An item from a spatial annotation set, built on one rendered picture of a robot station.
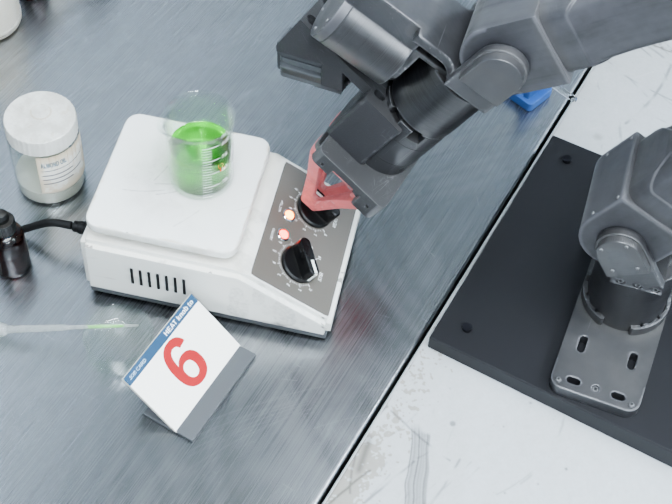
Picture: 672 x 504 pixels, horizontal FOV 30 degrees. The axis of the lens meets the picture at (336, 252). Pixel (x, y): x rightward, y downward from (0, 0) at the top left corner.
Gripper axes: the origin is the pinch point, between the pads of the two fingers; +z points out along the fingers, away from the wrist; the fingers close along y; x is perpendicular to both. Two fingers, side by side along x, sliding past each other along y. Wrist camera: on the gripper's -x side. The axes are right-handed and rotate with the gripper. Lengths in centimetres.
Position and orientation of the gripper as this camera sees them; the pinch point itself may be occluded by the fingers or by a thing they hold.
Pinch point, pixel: (315, 195)
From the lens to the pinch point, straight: 100.7
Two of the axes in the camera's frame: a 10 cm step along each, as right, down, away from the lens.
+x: 7.2, 6.7, 1.5
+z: -5.4, 4.2, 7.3
